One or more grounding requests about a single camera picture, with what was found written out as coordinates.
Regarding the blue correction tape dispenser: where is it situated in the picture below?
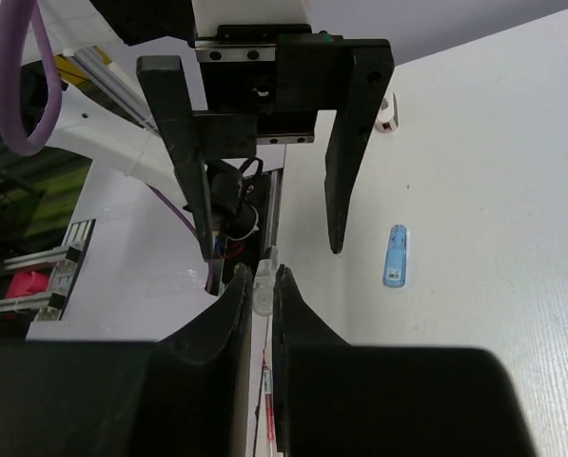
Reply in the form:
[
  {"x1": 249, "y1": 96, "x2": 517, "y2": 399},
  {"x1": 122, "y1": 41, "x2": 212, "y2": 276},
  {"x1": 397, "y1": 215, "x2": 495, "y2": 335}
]
[{"x1": 382, "y1": 225, "x2": 408, "y2": 288}]

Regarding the white tape roll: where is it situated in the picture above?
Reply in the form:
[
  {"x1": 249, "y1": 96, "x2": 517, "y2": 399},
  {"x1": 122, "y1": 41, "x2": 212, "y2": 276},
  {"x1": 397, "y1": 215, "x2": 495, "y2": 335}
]
[{"x1": 375, "y1": 90, "x2": 399, "y2": 133}]

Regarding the red pen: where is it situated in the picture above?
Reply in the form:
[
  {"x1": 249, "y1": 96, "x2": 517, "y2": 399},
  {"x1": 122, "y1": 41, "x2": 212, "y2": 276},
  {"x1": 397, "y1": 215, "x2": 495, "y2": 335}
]
[{"x1": 251, "y1": 245, "x2": 282, "y2": 457}]

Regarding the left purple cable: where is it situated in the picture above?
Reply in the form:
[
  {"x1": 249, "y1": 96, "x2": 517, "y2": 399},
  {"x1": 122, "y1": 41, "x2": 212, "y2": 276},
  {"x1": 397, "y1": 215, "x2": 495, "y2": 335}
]
[{"x1": 0, "y1": 0, "x2": 216, "y2": 287}]

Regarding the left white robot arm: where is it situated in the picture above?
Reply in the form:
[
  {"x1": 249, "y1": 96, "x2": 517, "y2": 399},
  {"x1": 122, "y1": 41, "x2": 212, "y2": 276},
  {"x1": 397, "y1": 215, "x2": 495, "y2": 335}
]
[{"x1": 0, "y1": 1, "x2": 395, "y2": 258}]

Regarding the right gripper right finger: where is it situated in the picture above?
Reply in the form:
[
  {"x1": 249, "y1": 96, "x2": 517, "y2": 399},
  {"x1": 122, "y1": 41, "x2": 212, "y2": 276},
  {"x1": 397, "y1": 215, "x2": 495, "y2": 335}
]
[{"x1": 272, "y1": 266, "x2": 355, "y2": 456}]

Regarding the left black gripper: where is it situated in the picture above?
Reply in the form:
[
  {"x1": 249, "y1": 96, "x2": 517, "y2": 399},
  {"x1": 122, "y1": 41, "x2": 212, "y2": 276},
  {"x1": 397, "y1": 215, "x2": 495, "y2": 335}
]
[{"x1": 136, "y1": 25, "x2": 395, "y2": 260}]

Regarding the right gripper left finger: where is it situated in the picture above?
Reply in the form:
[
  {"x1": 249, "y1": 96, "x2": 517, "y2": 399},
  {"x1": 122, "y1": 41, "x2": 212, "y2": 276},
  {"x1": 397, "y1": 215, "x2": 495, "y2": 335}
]
[{"x1": 165, "y1": 264, "x2": 252, "y2": 456}]

